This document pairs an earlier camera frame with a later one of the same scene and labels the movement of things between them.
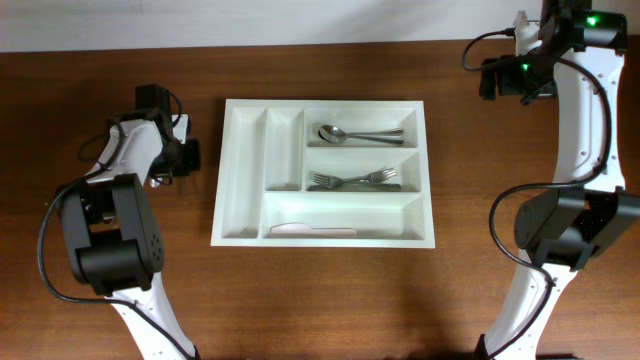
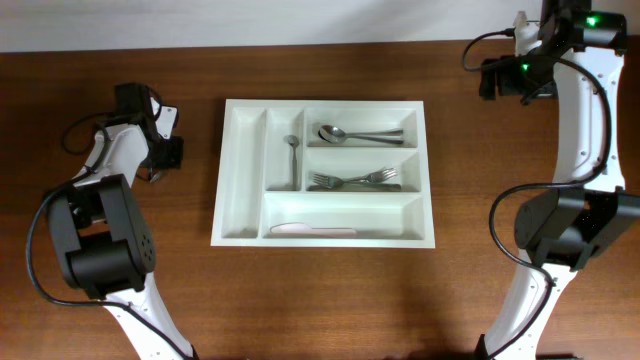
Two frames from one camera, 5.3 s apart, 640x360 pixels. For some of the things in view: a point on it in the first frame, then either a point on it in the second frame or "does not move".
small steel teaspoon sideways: (185, 185) → (293, 140)
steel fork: (374, 177) does not move
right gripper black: (508, 84) does not move
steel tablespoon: (334, 134) does not move
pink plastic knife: (294, 228) does not move
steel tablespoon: (393, 132) → (334, 134)
